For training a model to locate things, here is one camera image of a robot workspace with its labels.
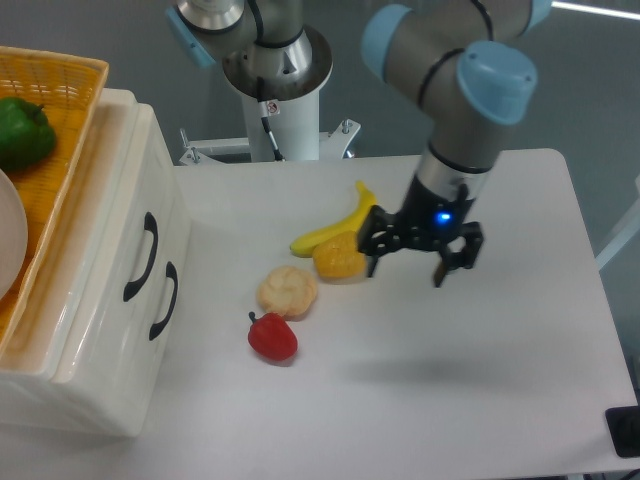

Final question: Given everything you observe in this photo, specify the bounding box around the black lower drawer handle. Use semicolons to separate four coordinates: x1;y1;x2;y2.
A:
148;261;179;341

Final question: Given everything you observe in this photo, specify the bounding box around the red bell pepper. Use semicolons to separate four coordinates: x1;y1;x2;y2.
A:
247;311;298;362

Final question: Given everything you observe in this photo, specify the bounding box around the beige bread roll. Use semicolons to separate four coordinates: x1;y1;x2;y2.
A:
256;265;318;318

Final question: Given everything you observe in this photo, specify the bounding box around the black device at edge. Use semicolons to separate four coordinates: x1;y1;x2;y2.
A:
605;406;640;458

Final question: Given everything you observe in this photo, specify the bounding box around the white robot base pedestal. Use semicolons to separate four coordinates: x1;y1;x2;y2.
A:
178;24;362;166

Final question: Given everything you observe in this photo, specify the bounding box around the white drawer cabinet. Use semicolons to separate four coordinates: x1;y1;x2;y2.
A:
0;88;192;440

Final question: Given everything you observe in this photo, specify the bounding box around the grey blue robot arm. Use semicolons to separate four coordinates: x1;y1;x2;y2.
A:
166;1;551;285

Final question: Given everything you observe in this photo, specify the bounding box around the white drawer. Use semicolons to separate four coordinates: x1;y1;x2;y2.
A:
54;104;191;392

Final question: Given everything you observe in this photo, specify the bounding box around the yellow bell pepper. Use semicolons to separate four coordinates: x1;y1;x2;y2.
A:
312;231;367;280

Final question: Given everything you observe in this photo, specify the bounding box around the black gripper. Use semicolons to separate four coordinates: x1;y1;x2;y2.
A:
356;175;484;288

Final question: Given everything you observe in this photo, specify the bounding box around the beige round plate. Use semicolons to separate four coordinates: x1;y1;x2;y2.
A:
0;172;28;298

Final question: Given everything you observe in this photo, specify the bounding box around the green bell pepper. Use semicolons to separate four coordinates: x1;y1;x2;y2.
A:
1;97;57;172

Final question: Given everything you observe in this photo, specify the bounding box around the orange wicker basket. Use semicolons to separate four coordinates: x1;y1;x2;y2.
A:
1;46;109;350

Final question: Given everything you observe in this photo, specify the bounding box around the yellow banana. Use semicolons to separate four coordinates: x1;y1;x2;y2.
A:
289;180;377;258

